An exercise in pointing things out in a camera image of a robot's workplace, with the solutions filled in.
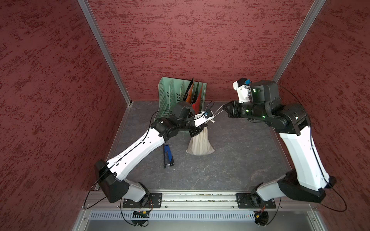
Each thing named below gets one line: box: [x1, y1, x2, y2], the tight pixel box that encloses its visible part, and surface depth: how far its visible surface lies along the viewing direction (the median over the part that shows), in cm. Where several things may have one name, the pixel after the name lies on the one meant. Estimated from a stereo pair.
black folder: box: [182, 77, 194, 101], surface depth 86 cm
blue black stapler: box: [163, 143, 175, 169], surface depth 89 cm
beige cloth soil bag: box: [185, 125, 216, 156], surface depth 79 cm
